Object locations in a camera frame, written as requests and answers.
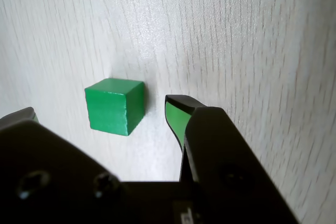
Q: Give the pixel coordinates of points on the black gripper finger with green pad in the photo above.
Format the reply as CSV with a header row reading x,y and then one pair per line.
x,y
218,150

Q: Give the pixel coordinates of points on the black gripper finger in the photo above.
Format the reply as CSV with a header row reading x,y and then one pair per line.
x,y
25,115

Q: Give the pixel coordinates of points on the green wooden cube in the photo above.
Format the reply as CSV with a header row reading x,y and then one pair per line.
x,y
110,111

